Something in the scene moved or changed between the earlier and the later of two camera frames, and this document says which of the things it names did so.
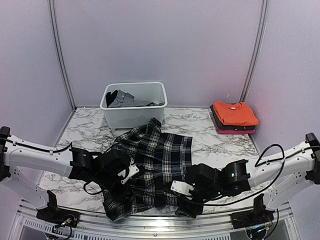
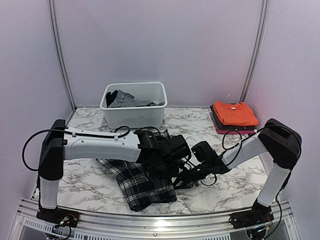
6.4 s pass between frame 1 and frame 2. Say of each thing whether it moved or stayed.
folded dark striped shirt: stayed
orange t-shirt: stayed
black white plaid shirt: moved
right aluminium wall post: stayed
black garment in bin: stayed
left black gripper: moved
